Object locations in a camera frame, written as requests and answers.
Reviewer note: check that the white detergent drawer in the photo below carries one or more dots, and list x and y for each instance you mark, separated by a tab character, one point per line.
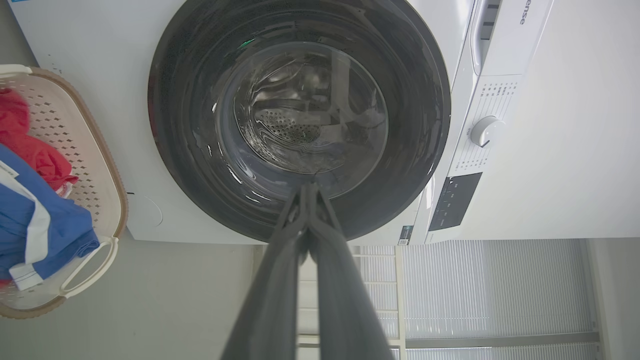
505	35

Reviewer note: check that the white control dial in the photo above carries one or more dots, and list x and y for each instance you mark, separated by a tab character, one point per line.
486	131

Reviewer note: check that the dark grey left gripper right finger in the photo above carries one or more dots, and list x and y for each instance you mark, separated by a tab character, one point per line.
345	300

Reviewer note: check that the white front-load washing machine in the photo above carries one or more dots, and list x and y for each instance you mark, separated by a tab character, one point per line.
550	150

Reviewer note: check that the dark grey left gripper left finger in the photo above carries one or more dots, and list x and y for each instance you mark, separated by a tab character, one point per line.
270	300

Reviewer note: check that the dark round washer door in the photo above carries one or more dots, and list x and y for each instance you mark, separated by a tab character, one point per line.
300	100

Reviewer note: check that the white window blinds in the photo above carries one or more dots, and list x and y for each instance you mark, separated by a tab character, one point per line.
490	295

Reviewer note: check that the red garment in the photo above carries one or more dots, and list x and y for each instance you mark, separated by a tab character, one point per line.
30	145

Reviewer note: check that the beige perforated laundry basket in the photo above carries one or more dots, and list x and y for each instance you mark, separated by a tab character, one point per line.
90	165

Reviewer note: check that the blue and white garment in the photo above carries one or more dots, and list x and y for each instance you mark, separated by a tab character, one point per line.
35	225

